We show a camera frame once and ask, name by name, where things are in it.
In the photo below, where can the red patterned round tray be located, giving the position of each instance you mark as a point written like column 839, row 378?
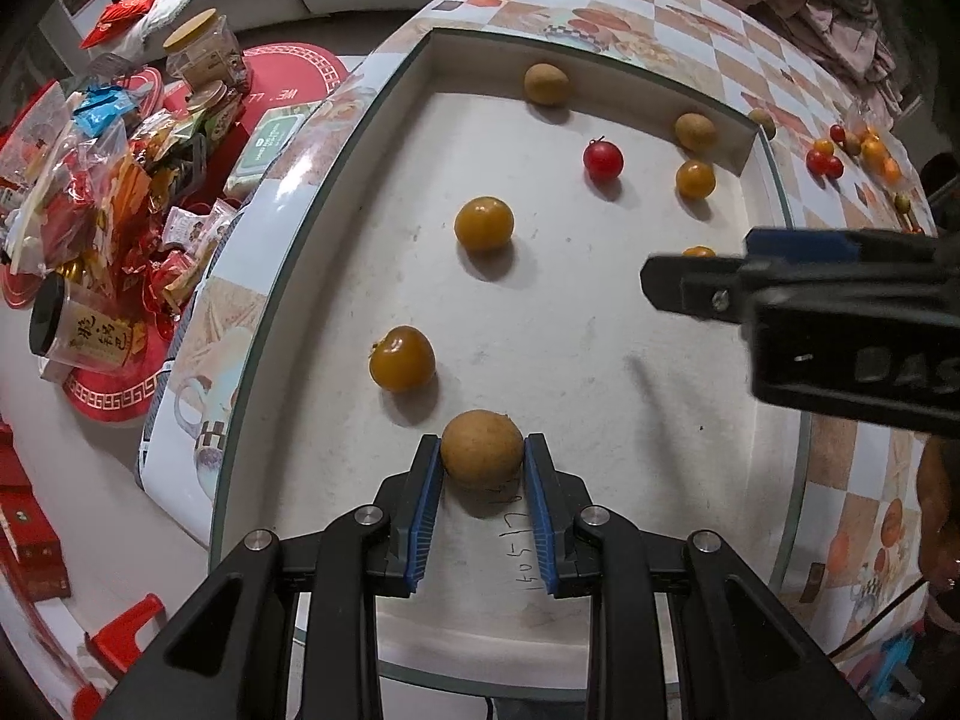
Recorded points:
column 112, row 397

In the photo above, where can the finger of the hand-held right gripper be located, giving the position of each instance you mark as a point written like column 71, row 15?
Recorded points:
column 802, row 244
column 690, row 285

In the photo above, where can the green wet wipes pack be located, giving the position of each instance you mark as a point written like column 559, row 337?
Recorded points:
column 274, row 142

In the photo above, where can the person's right hand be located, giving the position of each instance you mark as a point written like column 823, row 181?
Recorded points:
column 941, row 510

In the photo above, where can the red plastic stool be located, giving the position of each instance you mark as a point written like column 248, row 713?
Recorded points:
column 124, row 634

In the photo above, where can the large orange mandarin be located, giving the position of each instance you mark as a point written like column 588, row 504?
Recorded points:
column 891, row 169

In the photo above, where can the large orange cherry tomato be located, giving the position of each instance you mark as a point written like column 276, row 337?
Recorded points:
column 402, row 358

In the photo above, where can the red round mat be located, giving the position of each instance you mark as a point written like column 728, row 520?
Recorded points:
column 307, row 71

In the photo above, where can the stack of red boxes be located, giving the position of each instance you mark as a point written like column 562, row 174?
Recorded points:
column 30, row 532

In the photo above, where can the bag of cherry tomatoes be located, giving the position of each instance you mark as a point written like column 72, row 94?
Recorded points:
column 881, row 136

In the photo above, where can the clear jar wooden lid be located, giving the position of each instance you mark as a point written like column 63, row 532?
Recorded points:
column 202, row 49

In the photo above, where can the small jar wooden lid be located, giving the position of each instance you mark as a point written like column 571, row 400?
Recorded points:
column 214, row 109

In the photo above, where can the white tray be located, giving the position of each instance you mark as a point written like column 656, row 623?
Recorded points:
column 570, row 360

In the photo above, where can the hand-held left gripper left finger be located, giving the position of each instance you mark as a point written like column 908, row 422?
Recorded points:
column 421, row 521

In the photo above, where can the brown longan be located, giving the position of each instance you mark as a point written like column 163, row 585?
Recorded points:
column 852, row 143
column 545, row 84
column 761, row 122
column 480, row 450
column 694, row 131
column 904, row 202

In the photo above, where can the large yellow cherry tomato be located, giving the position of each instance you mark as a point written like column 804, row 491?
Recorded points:
column 484, row 223

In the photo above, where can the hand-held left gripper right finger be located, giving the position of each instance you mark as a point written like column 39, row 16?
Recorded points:
column 544, row 521

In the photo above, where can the pile of snack packets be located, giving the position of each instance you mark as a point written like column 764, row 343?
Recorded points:
column 97, row 187

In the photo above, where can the red cushion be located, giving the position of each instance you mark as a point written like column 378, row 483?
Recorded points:
column 127, row 15

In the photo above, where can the black lid jar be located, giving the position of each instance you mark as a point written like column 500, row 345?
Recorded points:
column 86, row 326

